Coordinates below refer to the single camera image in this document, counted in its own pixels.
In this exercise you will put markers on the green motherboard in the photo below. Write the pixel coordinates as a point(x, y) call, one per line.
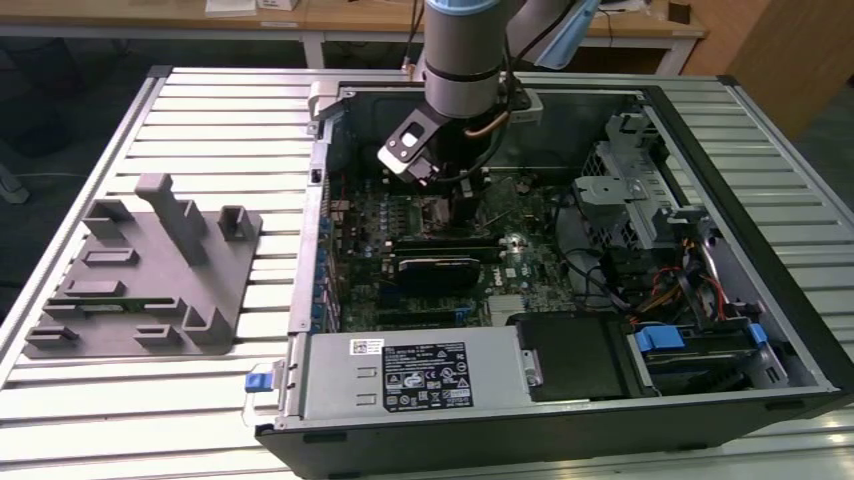
point(363, 280)

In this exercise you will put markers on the silver chipset heat sink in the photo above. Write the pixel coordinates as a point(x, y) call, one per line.
point(505, 306)

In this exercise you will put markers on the CPU socket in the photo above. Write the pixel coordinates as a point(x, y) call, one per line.
point(430, 225)

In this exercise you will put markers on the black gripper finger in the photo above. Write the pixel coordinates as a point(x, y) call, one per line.
point(467, 210)

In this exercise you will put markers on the black PC case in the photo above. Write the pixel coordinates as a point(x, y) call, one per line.
point(534, 450)

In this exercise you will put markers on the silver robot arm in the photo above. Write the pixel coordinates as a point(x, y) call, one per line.
point(461, 50)

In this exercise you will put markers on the blue latch tab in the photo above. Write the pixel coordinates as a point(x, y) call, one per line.
point(259, 382)

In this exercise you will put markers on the grey power supply unit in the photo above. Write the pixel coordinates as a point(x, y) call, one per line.
point(334, 385)

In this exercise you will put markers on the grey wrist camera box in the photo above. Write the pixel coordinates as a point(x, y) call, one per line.
point(527, 107)

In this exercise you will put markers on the white paper box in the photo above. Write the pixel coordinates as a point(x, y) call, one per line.
point(276, 4)
point(230, 6)

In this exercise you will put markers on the silver case latch bracket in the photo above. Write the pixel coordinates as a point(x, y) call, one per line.
point(323, 95)

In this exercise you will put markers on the blue disk carrier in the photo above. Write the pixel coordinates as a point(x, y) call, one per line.
point(657, 340)

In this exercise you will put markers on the grey parts rack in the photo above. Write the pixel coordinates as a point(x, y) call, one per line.
point(167, 305)

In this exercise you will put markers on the green RAM stick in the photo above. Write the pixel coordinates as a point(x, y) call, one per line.
point(150, 302)

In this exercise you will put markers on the black graphics card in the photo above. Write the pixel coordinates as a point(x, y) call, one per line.
point(437, 277)

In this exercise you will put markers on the grey metal stand foot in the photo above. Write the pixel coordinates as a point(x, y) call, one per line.
point(14, 185)

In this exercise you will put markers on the grey metal drive cage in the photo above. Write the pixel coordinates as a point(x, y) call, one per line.
point(610, 200)

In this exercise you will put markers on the wooden cabinet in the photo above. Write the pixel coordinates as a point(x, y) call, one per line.
point(801, 60)

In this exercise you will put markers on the small black cube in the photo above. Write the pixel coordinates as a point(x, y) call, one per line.
point(679, 12)

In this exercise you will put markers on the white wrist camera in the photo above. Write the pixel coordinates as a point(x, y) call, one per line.
point(407, 145)

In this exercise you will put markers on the silver locking lever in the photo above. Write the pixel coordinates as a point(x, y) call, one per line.
point(501, 211)

